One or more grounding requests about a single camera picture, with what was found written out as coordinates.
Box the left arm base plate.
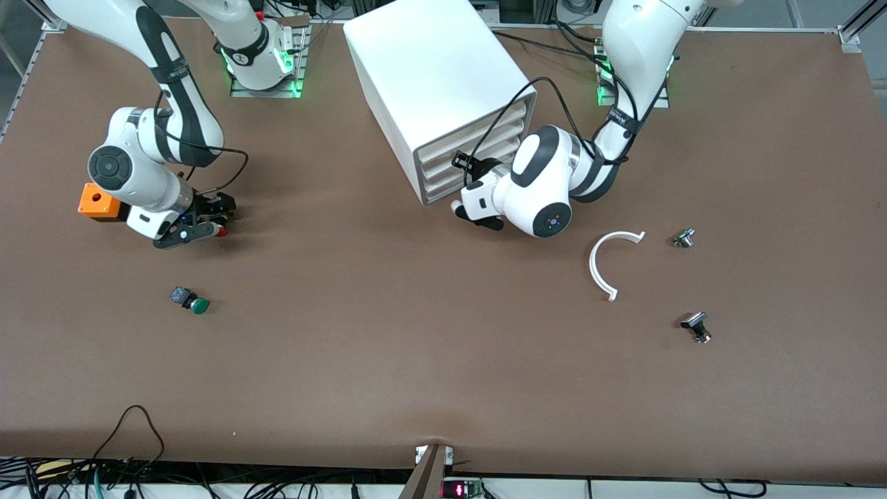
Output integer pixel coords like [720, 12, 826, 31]
[596, 66, 671, 109]

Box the black base cable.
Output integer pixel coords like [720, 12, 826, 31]
[491, 19, 607, 64]

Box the orange button box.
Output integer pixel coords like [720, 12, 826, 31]
[78, 182, 129, 222]

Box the aluminium frame profile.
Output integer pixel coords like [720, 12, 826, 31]
[0, 0, 70, 143]
[837, 0, 887, 55]

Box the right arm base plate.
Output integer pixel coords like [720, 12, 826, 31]
[229, 17, 310, 99]

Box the black looped cable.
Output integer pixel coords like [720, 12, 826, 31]
[94, 405, 166, 479]

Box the green push button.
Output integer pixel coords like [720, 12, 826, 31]
[169, 286, 210, 315]

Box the camera mount strut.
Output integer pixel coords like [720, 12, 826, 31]
[398, 444, 455, 499]

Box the white curved plastic piece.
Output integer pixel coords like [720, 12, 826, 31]
[589, 230, 647, 303]

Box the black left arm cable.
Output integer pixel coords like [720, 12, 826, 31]
[471, 21, 656, 167]

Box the red display device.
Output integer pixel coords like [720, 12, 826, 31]
[441, 478, 486, 499]

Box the black knob switch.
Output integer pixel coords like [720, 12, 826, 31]
[680, 312, 713, 344]

